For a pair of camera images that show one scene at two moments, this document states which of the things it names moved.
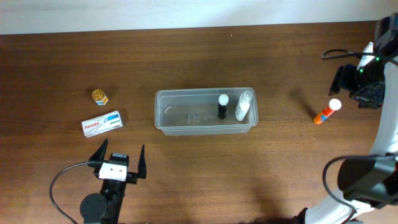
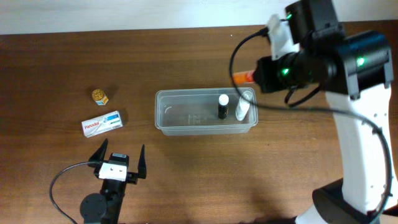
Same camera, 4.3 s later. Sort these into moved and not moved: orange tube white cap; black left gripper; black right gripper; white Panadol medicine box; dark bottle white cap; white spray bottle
Moved: orange tube white cap; black right gripper
Not moved: white spray bottle; black left gripper; white Panadol medicine box; dark bottle white cap
